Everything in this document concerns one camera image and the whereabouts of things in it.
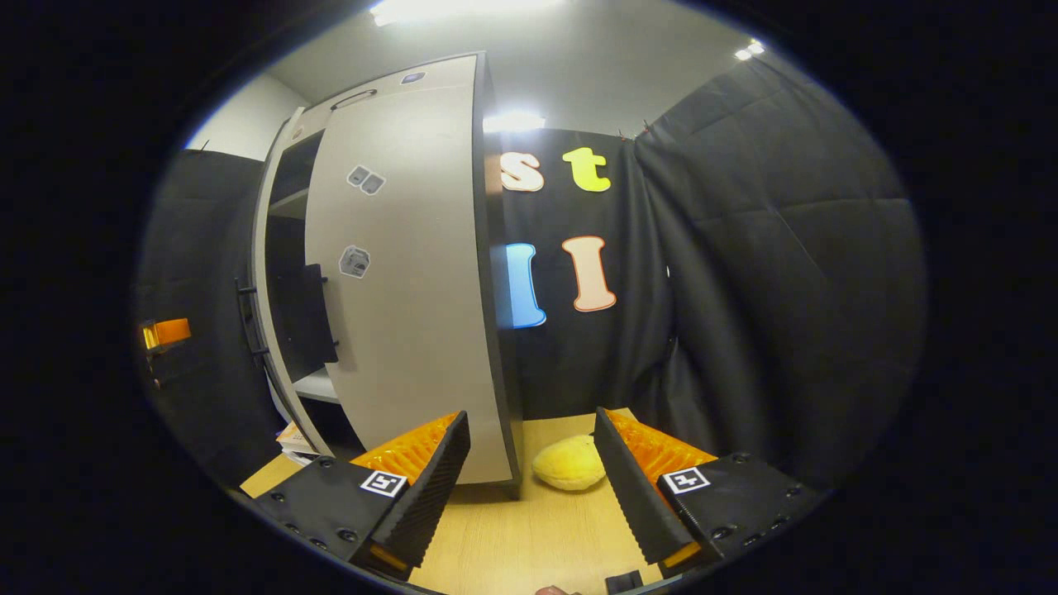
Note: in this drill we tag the yellow plush toy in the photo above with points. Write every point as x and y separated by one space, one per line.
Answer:
566 464

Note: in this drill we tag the black backdrop cloth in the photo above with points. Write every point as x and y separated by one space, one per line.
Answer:
785 289

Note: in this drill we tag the large ceiling light panel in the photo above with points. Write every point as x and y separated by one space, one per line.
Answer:
463 8

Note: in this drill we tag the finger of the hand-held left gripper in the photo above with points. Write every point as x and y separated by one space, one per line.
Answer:
168 332

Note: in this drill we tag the grey and white cabinet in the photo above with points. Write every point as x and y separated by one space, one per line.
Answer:
438 78

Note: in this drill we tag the white printed packet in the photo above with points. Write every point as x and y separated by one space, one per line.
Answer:
295 438

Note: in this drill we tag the small ceiling light panel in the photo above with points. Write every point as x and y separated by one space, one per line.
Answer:
749 49

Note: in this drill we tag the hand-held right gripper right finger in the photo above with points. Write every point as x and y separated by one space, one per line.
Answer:
632 496

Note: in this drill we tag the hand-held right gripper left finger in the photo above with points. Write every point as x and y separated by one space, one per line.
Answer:
430 494

